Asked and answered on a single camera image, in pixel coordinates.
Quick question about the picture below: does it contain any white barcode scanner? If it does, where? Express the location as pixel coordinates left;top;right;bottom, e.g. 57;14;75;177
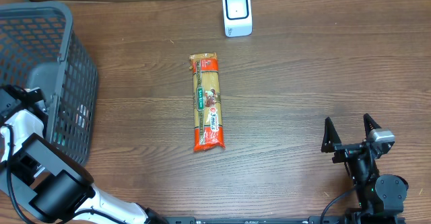
222;0;253;38

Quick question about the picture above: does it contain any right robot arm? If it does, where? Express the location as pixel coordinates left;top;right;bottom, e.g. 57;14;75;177
319;114;409;223

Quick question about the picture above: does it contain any orange spaghetti packet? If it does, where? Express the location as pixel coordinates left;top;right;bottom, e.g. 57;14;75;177
189;52;225;152

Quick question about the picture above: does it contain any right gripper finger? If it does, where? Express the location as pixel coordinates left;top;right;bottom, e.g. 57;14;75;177
321;117;341;150
363;113;382;139

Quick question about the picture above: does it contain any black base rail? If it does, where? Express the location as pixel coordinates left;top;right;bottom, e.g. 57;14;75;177
161;215;407;224

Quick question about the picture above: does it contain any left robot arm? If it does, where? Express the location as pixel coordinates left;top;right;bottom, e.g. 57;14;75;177
1;85;167;224

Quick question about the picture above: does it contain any grey plastic basket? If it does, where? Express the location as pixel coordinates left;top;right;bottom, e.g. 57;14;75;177
1;1;99;166

